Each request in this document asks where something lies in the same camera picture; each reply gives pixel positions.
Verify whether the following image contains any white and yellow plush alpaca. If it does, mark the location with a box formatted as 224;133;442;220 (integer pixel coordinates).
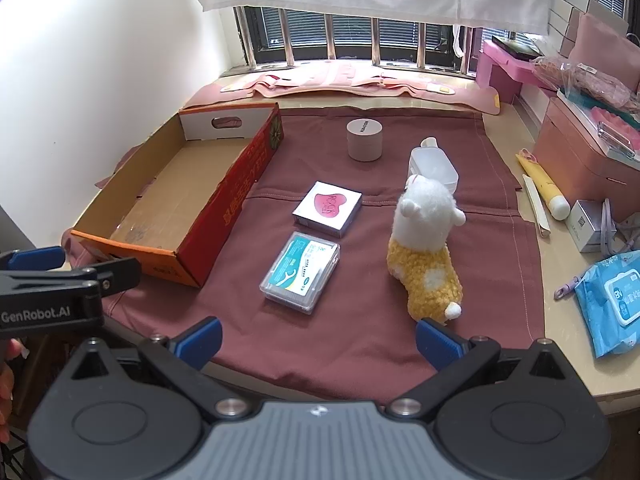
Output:
386;174;465;324

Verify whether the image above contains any white box with pink heart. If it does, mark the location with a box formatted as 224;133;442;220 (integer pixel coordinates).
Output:
292;181;362;237

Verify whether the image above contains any clear plastic cotton swab container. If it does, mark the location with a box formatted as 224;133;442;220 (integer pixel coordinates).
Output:
408;136;459;194

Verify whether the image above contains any pink round cosmetic jar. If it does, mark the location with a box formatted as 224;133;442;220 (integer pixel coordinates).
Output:
346;118;383;162

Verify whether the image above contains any person's left hand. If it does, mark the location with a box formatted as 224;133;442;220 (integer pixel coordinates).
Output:
0;339;24;444

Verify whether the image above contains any orange cardboard box tray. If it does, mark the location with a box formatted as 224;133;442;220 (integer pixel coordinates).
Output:
70;103;284;288

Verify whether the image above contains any maroon cloth mat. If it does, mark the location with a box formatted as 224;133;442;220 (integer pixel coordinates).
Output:
62;107;544;402

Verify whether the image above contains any blue wet wipes pack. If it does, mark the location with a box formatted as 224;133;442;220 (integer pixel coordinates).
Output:
575;250;640;359

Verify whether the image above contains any cream flat stick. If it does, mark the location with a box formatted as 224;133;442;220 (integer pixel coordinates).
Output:
523;174;551;238

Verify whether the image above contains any yellow and white tube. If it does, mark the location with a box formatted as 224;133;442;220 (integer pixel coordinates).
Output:
515;148;570;221

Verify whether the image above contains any small grey white box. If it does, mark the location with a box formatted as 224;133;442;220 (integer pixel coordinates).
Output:
565;200;602;254

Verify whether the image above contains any pink storage box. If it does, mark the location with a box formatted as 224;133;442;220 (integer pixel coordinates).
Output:
534;96;640;221

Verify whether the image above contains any magenta pink box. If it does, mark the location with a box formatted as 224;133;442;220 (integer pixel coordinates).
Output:
475;40;553;104

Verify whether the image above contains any pink cloth on windowsill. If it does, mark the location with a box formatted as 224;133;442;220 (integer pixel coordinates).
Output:
186;61;501;116

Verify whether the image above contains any window with metal bars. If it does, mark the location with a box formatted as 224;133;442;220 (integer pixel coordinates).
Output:
234;0;639;72

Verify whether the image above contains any lavender strap with clip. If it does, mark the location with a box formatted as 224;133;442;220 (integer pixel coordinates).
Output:
553;198;640;302

